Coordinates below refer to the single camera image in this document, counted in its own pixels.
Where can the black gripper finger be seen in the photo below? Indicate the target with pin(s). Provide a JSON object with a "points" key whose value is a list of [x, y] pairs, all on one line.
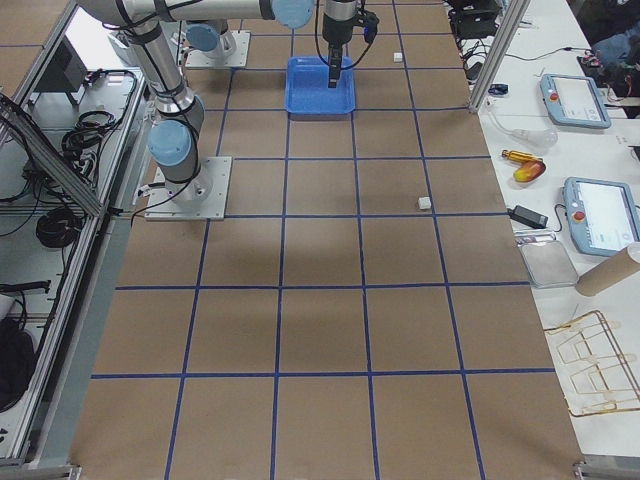
{"points": [[334, 63]]}

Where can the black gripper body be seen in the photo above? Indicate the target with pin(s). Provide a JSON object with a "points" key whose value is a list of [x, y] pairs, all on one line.
{"points": [[333, 29]]}

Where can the blue plastic tray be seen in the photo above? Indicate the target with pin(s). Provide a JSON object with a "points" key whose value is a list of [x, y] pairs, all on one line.
{"points": [[307, 92]]}

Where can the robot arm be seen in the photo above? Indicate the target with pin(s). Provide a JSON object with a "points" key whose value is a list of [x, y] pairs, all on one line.
{"points": [[173, 141], [291, 14]]}

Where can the amber small bottle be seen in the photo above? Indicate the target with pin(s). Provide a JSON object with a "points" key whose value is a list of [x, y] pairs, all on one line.
{"points": [[519, 157]]}

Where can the mango fruit toy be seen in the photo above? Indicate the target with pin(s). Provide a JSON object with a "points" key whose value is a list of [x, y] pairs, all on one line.
{"points": [[529, 171]]}

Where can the teach pendant far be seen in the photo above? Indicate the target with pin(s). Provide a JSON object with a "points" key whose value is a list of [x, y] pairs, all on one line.
{"points": [[574, 101]]}

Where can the teach pendant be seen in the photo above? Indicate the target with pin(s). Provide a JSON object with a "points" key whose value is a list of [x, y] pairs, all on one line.
{"points": [[602, 217], [574, 101]]}

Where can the black power adapter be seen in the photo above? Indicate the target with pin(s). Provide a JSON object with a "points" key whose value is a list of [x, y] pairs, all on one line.
{"points": [[527, 217]]}

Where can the silver metal tin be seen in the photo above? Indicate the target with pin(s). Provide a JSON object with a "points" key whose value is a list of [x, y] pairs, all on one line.
{"points": [[546, 259]]}

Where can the teach pendant near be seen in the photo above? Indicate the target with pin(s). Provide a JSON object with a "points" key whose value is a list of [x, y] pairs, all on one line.
{"points": [[602, 217]]}

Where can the cardboard tube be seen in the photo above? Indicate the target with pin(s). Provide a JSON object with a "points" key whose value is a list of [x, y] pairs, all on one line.
{"points": [[611, 271]]}

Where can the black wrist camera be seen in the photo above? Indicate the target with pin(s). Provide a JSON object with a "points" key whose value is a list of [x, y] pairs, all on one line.
{"points": [[369, 22]]}

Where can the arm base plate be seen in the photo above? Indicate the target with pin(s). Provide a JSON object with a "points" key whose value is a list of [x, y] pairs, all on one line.
{"points": [[209, 49], [204, 198]]}

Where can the aluminium frame post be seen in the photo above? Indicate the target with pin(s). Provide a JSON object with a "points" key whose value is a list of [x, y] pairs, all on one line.
{"points": [[505, 34]]}

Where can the gold wire rack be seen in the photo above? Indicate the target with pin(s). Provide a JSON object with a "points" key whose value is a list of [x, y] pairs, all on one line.
{"points": [[596, 373]]}

